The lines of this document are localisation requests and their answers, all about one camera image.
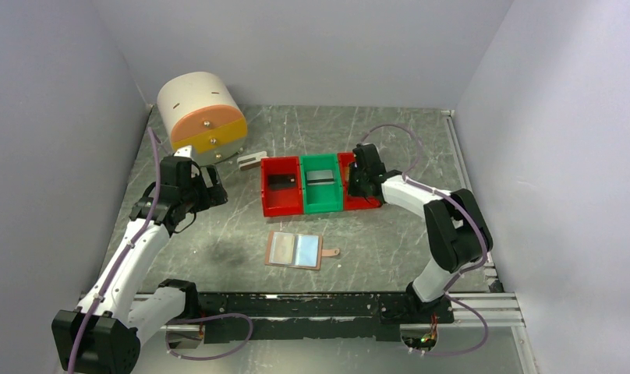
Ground tan leather card holder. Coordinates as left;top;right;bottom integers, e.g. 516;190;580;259
264;231;341;270

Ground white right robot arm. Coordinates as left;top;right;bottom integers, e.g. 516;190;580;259
348;143;493;323

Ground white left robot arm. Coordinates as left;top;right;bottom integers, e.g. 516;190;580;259
51;156;228;373

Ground silver credit card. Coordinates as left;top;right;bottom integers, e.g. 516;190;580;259
306;170;335;185

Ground black credit card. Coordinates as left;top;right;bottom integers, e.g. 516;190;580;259
267;174;296;191

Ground red bin with black card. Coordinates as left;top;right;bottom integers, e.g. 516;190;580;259
260;156;304;217

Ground small white grey block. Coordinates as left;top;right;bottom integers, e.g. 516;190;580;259
237;151;267;171

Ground green plastic bin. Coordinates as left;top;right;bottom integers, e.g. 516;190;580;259
299;153;343;214

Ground round white drawer cabinet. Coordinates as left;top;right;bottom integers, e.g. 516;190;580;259
157;72;248;165

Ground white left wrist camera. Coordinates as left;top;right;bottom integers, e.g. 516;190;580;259
174;145;194;158

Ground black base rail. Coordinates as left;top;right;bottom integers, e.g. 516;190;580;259
154;279;455;344

